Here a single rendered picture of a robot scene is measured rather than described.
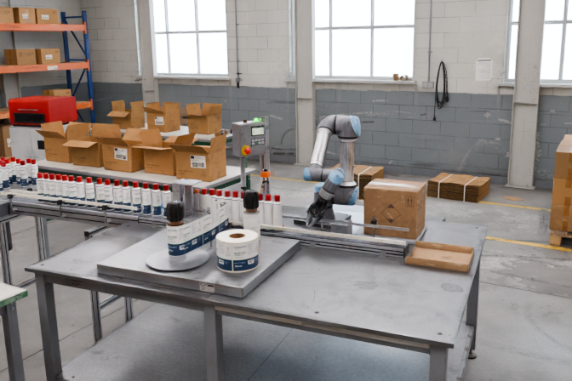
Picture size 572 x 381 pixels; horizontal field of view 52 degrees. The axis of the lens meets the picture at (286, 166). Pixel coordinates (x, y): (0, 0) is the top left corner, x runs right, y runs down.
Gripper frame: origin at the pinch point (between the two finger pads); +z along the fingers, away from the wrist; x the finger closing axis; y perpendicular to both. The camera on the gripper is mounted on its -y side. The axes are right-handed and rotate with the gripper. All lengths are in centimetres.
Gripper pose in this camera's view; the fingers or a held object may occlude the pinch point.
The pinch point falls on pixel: (308, 224)
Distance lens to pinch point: 326.6
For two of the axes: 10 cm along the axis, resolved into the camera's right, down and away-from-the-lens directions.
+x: 8.0, 5.5, -2.3
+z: -4.5, 8.1, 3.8
